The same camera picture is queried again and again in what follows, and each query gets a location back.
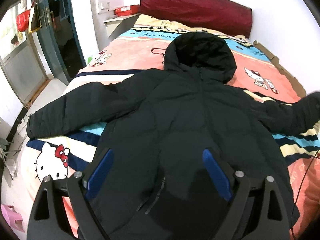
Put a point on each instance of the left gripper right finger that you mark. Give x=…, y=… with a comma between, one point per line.
x=255, y=209

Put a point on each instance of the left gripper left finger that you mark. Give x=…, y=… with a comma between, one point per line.
x=48, y=219

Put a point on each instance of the black hooded puffer jacket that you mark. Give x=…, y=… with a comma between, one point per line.
x=159, y=122

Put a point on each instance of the pink plastic stool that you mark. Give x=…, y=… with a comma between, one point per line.
x=13, y=218

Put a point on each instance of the brown cardboard sheet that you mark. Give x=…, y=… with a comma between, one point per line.
x=296, y=85

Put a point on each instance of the grey metal door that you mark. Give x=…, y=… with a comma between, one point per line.
x=22, y=69

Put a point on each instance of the Hello Kitty striped blanket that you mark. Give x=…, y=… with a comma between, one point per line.
x=139, y=49

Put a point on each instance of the red hanging bag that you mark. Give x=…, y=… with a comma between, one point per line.
x=22, y=21

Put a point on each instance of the white bedside shelf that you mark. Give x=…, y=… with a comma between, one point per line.
x=119, y=25

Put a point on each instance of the dark red headboard cushion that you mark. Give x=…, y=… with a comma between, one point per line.
x=222, y=15

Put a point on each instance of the red box on shelf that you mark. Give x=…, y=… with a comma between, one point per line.
x=127, y=10

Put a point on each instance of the teal door frame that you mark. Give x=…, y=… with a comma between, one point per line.
x=59, y=40

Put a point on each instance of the white wall switch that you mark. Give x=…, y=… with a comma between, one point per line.
x=104, y=5

